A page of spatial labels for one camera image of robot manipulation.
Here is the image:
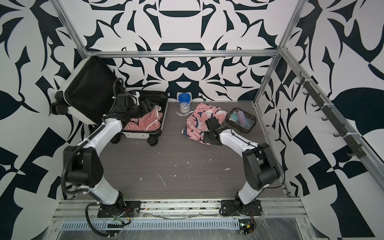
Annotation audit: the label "red white striped cloth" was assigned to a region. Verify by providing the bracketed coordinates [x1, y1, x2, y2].
[123, 105, 164, 133]

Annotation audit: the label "pink patterned shorts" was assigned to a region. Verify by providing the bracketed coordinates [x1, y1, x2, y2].
[182, 103, 228, 144]

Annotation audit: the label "clear toiletry pouch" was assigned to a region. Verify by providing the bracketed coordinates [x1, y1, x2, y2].
[226, 108, 257, 134]

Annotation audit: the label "clear bottle blue cap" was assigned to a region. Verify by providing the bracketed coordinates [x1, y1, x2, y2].
[177, 93, 191, 117]

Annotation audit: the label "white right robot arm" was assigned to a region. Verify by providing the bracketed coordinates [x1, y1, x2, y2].
[203, 117, 284, 208]

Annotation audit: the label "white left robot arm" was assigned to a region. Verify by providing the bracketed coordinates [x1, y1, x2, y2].
[61, 91, 169, 211]

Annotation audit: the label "white suitcase black lining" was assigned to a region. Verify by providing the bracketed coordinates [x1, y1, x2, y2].
[49, 55, 169, 147]

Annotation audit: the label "small green circuit board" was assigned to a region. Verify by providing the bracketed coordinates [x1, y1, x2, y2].
[239, 219, 256, 235]

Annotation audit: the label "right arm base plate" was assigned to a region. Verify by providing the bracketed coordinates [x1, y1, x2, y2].
[219, 200, 263, 217]

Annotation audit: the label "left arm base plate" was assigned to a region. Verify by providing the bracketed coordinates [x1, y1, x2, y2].
[97, 201, 142, 218]

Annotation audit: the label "black corrugated cable hose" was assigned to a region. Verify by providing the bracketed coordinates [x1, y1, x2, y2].
[84, 202, 133, 238]

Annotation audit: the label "black wall hook rack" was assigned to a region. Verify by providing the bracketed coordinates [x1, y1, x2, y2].
[297, 72, 367, 159]

